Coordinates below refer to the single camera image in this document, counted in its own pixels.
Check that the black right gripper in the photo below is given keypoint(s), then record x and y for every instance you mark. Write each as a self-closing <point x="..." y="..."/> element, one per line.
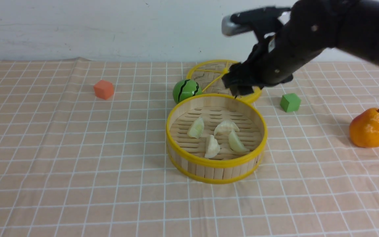
<point x="272" y="62"/>

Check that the pale dumpling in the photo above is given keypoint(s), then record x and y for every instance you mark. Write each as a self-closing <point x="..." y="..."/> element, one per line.
<point x="226" y="126"/>
<point x="212" y="147"/>
<point x="235" y="143"/>

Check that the greenish dumpling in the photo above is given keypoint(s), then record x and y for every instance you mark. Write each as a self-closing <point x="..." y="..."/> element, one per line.
<point x="196" y="129"/>

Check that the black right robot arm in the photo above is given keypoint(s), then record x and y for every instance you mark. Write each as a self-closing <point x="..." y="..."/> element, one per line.
<point x="351" y="26"/>

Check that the bamboo steamer lid yellow rim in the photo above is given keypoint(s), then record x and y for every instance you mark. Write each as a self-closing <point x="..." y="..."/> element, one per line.
<point x="209" y="73"/>

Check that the bamboo steamer tray yellow rim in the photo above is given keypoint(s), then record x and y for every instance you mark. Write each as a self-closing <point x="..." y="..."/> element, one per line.
<point x="187" y="154"/>

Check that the green toy watermelon ball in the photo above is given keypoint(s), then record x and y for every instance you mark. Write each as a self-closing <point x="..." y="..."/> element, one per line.
<point x="185" y="89"/>

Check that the green foam cube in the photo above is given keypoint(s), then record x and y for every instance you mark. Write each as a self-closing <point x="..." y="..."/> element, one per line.
<point x="290" y="102"/>

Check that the orange foam cube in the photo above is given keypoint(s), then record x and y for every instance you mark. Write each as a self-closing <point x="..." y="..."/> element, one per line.
<point x="103" y="89"/>

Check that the orange-red toy pear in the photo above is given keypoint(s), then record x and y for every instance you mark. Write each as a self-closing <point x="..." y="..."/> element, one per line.
<point x="364" y="129"/>

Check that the checkered beige tablecloth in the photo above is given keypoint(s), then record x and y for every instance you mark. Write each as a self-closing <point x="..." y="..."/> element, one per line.
<point x="74" y="165"/>

